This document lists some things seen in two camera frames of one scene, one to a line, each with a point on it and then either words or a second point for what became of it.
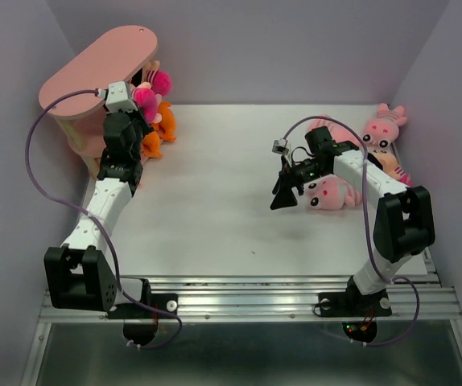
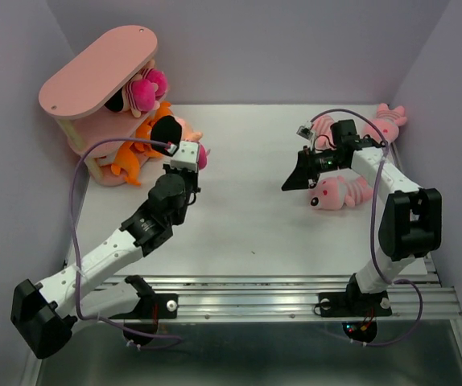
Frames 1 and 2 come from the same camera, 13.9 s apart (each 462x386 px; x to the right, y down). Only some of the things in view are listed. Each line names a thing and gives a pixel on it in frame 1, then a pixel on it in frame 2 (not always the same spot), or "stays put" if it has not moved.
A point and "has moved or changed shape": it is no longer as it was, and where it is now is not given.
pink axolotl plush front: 329,192 stays put
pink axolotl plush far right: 384,129 stays put
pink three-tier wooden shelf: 76,95 stays put
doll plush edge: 381,153 has moved or changed shape
